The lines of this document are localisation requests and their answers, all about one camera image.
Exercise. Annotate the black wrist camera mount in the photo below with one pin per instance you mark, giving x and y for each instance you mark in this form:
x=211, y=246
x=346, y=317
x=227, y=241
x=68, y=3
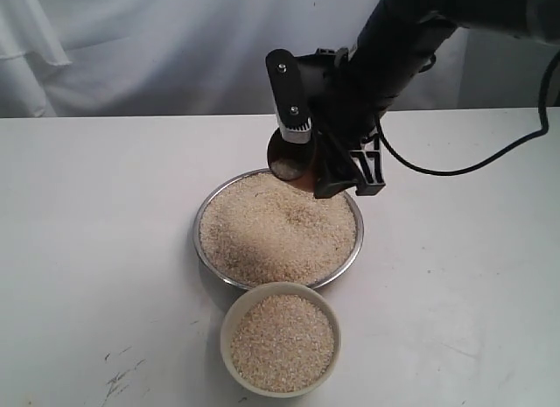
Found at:
x=367, y=158

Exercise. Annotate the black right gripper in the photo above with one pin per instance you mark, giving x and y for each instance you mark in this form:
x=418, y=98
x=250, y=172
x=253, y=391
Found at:
x=340, y=99

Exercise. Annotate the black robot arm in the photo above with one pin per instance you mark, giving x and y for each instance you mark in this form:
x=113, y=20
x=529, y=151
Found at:
x=401, y=37

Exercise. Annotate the round steel rice plate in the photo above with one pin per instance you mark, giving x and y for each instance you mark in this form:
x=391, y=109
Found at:
x=254, y=230

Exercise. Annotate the white ceramic rice bowl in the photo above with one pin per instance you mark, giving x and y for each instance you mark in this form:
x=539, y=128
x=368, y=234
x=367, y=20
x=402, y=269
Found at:
x=280, y=340

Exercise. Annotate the small brown wooden cup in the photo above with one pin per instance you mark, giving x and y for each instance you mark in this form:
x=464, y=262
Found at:
x=298, y=165

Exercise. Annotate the white fabric backdrop curtain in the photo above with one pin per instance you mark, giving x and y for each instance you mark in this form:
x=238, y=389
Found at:
x=180, y=57

